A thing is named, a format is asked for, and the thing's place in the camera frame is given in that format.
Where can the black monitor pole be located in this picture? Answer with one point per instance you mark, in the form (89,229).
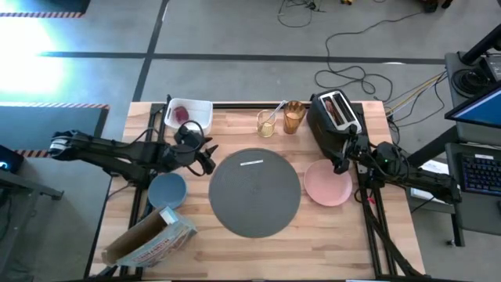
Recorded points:
(483,45)

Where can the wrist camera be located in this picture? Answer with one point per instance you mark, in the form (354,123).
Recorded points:
(387,156)
(189,137)

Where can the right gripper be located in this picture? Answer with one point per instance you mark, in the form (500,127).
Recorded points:
(360,150)

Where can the clear glass cup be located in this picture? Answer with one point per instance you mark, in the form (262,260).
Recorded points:
(266,129)

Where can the black keyboard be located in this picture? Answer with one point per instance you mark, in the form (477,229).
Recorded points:
(481,176)

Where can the grey round woven placemat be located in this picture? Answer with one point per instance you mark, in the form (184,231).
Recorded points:
(254,203)

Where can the black toaster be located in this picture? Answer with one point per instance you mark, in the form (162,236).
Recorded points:
(321,125)

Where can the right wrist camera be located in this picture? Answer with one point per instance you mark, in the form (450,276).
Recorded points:
(387,156)

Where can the white paper sheet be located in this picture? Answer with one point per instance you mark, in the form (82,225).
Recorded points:
(434,167)

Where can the red apple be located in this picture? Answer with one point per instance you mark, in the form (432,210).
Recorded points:
(181,114)

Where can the black box with blue light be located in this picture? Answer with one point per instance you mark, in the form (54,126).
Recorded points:
(11,156)

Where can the dark floor mat hazard edge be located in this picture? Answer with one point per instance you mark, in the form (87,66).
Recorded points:
(39,6)
(47,125)

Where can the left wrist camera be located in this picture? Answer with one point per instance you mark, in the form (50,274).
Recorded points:
(189,137)

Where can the amber faceted tumbler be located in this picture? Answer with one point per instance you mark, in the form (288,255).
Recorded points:
(293,119)

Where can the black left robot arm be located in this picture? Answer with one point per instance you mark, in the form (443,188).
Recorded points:
(117,150)

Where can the blue cinnamon cereal box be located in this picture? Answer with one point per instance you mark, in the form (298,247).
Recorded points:
(156,243)

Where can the brown toast slice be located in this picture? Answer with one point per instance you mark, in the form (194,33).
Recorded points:
(330,109)

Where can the blue bowl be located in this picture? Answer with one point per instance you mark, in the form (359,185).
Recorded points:
(167,191)

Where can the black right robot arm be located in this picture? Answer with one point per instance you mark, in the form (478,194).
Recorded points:
(422,178)

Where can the grey side desk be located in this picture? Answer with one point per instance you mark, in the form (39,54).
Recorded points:
(473,219)

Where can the grey metal stand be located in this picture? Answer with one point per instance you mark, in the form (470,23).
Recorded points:
(23,186)

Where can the white plastic bin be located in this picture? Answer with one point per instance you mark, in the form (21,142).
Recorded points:
(199,111)

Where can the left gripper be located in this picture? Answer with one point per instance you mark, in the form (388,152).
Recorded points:
(184,158)

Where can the clear plastic spoon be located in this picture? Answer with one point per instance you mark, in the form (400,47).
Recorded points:
(278,107)

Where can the pink plate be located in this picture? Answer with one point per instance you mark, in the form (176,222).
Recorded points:
(326,188)

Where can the computer monitor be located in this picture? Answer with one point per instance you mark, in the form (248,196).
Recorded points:
(481,107)

